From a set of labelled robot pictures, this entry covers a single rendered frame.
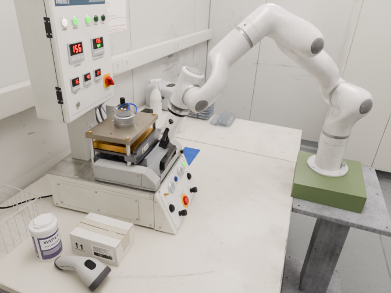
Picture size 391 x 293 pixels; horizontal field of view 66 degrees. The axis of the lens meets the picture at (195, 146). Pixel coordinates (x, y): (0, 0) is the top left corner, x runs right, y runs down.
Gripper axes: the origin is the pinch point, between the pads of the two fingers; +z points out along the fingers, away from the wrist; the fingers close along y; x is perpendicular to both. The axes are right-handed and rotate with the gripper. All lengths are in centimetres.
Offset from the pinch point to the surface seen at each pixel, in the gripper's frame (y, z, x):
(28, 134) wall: 1, 29, 59
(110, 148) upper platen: -10.2, 6.7, 16.6
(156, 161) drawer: -1.6, 8.4, -0.3
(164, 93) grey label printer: 96, 23, 28
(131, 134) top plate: -8.4, -2.3, 11.3
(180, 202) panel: -3.7, 19.8, -16.4
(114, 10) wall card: 74, -19, 69
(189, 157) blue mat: 43, 28, -9
